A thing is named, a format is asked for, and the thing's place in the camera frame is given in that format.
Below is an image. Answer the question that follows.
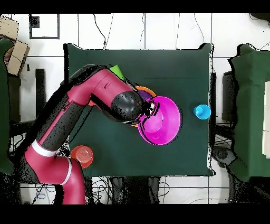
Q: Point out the small orange bowl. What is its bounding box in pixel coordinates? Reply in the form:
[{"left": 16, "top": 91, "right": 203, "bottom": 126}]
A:
[{"left": 70, "top": 145, "right": 94, "bottom": 169}]

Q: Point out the white box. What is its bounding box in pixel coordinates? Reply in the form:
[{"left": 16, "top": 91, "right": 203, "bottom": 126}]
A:
[{"left": 262, "top": 81, "right": 270, "bottom": 159}]

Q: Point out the cardboard box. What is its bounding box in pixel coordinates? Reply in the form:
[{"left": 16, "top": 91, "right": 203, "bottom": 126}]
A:
[
  {"left": 0, "top": 15, "right": 20, "bottom": 41},
  {"left": 6, "top": 40, "right": 31, "bottom": 76}
]

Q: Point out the green cup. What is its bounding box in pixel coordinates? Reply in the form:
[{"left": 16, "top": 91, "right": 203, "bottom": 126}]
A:
[{"left": 109, "top": 64, "right": 126, "bottom": 80}]

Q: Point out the black cable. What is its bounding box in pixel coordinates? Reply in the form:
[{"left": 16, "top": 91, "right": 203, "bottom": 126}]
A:
[{"left": 92, "top": 13, "right": 107, "bottom": 50}]

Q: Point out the dark green tablecloth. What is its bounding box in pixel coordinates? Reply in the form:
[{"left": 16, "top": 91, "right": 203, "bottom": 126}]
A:
[{"left": 63, "top": 43, "right": 214, "bottom": 178}]

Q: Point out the blue cup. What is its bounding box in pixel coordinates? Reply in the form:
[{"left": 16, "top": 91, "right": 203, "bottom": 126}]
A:
[{"left": 193, "top": 104, "right": 212, "bottom": 120}]

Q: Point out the black chair frame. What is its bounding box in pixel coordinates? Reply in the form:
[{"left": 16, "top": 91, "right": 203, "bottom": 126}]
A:
[{"left": 7, "top": 68, "right": 47, "bottom": 136}]

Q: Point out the large orange bowl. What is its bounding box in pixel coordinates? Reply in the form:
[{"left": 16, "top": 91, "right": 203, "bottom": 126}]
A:
[{"left": 130, "top": 86, "right": 157, "bottom": 128}]

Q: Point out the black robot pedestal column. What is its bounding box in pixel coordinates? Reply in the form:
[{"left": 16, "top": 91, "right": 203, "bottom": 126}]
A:
[{"left": 105, "top": 176, "right": 161, "bottom": 204}]

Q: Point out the green cloth covered table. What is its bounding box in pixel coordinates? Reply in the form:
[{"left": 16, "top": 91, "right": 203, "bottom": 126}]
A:
[
  {"left": 0, "top": 38, "right": 15, "bottom": 176},
  {"left": 228, "top": 43, "right": 270, "bottom": 183}
]

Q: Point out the black stand base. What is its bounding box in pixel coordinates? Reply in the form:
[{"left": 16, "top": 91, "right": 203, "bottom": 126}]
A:
[{"left": 212, "top": 145, "right": 237, "bottom": 169}]

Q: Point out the purple bowl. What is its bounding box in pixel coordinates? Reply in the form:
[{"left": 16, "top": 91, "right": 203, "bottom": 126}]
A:
[{"left": 139, "top": 90, "right": 153, "bottom": 101}]

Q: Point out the large pink bowl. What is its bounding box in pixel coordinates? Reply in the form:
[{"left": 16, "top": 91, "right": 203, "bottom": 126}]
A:
[{"left": 137, "top": 95, "right": 182, "bottom": 146}]

